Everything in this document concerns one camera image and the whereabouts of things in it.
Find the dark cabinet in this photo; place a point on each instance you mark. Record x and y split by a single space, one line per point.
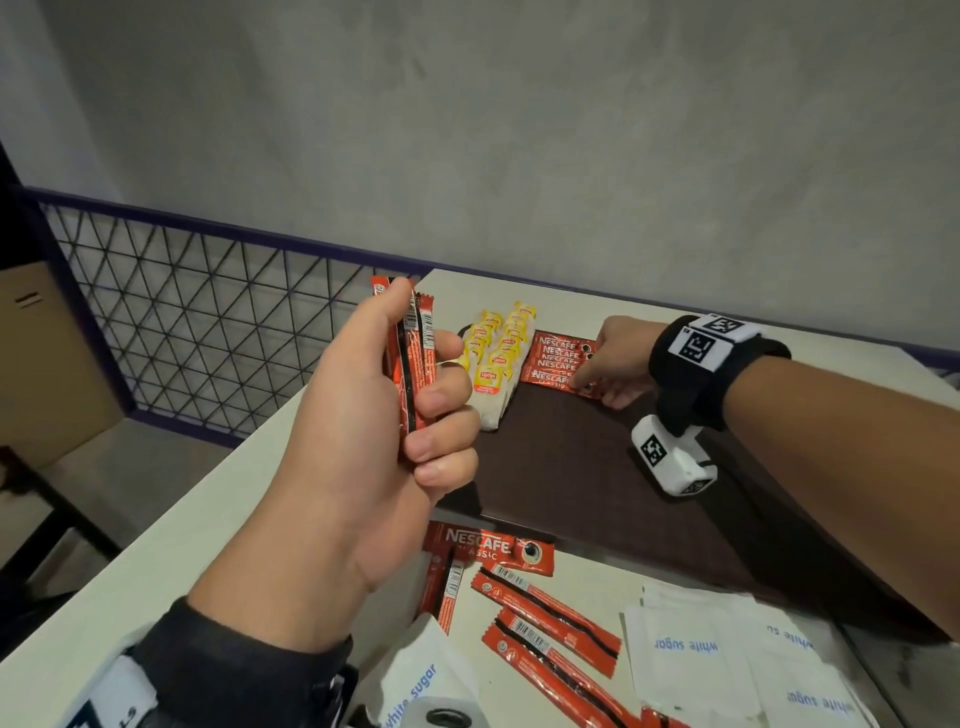
11 210

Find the pile of white sugar packets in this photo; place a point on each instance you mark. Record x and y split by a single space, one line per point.
690 660

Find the person's left hand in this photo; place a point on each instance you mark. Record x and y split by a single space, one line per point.
345 465

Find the black metal table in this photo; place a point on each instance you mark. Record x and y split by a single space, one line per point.
45 540

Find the black wristband white markers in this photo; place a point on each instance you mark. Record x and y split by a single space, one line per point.
225 675
705 375

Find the red Nescafe coffee sachets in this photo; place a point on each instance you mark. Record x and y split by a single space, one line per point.
547 622

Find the row of red coffee sachets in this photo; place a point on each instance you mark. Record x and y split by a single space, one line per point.
559 364

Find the purple metal mesh railing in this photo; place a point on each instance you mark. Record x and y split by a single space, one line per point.
210 322

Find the person's right hand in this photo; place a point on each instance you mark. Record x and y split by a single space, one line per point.
619 360

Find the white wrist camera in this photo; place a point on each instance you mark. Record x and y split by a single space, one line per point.
446 716
671 457

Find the person's right forearm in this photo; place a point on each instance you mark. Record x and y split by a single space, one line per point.
862 465

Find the brown plastic tray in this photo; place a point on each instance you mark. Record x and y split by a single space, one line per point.
600 487

